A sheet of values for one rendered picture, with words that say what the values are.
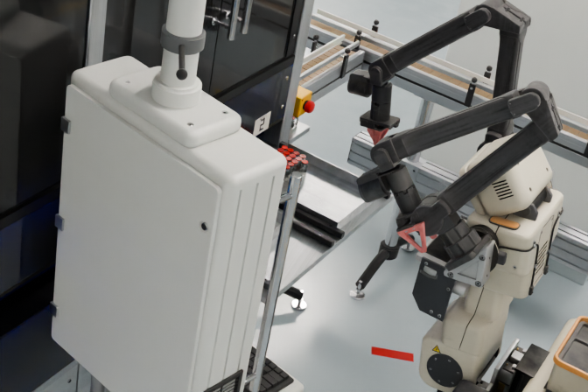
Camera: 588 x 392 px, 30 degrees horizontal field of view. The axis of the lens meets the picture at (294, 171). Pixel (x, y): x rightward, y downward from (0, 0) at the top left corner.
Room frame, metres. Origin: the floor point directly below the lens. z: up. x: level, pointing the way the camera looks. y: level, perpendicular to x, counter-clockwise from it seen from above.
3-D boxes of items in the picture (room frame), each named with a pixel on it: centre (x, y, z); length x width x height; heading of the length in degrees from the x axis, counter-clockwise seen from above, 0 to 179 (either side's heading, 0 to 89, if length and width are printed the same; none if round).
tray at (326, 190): (2.78, -0.06, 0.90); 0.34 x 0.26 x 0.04; 63
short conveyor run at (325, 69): (3.42, 0.03, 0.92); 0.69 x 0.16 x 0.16; 153
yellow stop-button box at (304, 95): (3.11, 0.04, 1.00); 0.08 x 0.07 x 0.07; 63
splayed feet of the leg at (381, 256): (3.66, -0.44, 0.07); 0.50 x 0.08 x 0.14; 153
